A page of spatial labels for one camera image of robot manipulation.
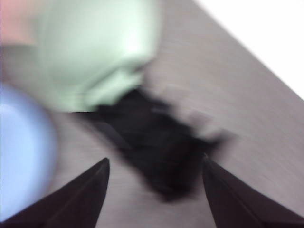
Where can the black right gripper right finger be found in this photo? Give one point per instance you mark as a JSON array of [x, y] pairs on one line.
[[237, 204]]

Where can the green plate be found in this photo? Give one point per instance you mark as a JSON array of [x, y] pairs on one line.
[[90, 47]]

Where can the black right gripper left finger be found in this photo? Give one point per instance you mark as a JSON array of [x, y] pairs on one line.
[[71, 202]]

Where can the black plate rack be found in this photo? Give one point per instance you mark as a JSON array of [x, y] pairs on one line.
[[154, 147]]

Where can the blue plate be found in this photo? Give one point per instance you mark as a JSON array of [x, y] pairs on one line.
[[21, 147]]

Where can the pink plate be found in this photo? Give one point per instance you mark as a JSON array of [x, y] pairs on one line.
[[12, 19]]

